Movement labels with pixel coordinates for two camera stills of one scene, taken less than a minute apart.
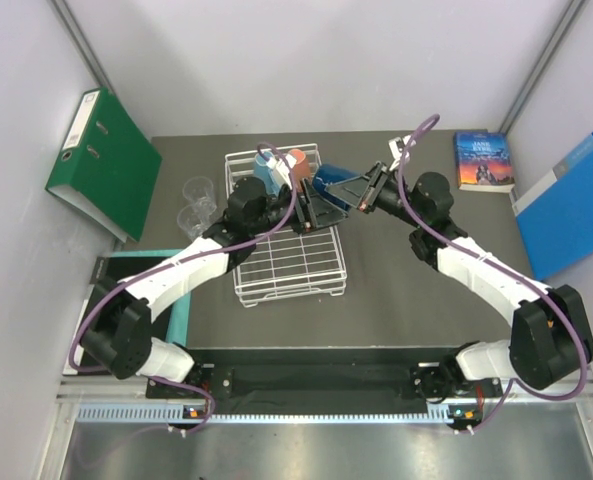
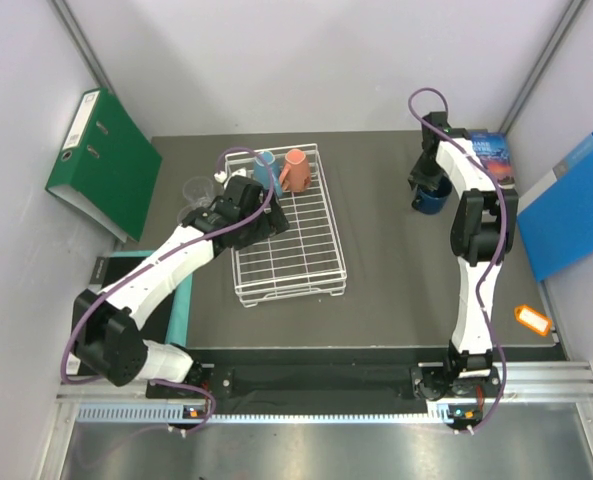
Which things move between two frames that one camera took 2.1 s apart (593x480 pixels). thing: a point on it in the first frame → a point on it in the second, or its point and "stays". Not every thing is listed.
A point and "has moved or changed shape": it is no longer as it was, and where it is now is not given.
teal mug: x=266 y=174 stays
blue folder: x=570 y=213 stays
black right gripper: x=363 y=192 → x=417 y=177
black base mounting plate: x=311 y=385 stays
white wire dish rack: x=293 y=265 stays
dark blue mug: x=327 y=174 has moved or changed shape
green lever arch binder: x=107 y=166 stays
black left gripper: x=312 y=207 → x=272 y=223
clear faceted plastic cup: x=199 y=191 stays
